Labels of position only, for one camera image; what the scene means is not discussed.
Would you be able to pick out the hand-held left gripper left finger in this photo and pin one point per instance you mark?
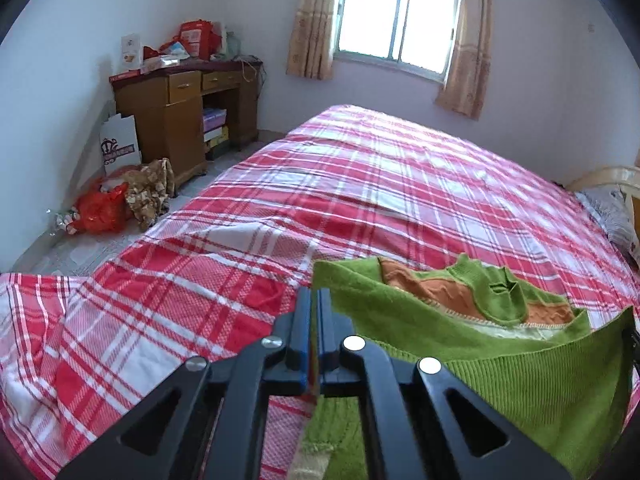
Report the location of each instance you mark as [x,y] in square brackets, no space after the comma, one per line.
[302,330]

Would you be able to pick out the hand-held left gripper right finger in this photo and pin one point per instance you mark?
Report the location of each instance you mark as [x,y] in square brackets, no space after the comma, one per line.
[325,330]

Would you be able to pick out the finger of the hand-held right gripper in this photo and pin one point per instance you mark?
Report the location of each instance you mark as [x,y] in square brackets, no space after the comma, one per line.
[634,340]

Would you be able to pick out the green orange striped knit sweater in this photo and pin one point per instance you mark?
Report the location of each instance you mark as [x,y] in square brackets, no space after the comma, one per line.
[525,390]

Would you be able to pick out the grey striped pillow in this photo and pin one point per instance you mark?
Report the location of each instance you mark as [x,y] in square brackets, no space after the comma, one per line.
[612,217]

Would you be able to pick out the red plaid bed sheet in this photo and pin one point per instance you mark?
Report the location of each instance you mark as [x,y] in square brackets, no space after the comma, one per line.
[350,185]

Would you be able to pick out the cream wooden bed headboard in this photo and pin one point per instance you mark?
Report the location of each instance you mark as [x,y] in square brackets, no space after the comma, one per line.
[600,177]

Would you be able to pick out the brown patterned cloth bundle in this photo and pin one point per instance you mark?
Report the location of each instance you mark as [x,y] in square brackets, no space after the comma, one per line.
[150,192]

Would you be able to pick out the stacked boxes under desk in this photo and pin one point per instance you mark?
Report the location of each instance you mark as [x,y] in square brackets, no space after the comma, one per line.
[215,127]

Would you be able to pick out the red plastic bag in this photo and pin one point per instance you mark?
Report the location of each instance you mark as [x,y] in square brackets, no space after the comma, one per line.
[102,210]

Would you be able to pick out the brown wooden desk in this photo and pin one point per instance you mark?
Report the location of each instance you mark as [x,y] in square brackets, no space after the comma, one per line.
[175,125]

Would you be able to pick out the shiny foil wrapper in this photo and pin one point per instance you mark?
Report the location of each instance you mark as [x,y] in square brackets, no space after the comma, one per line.
[66,222]

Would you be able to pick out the white paper bag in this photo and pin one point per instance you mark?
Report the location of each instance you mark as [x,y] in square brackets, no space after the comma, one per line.
[120,140]

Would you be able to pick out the beige patterned curtain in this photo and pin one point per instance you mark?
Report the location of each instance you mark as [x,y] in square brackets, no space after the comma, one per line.
[467,50]
[312,25]

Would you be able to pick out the flat red box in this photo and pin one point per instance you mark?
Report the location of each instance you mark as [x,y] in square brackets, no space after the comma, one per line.
[124,76]

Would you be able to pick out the sliding window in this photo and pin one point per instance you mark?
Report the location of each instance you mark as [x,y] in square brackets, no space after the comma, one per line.
[400,15]

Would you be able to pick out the white upright box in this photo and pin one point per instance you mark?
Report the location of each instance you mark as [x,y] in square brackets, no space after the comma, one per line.
[131,52]

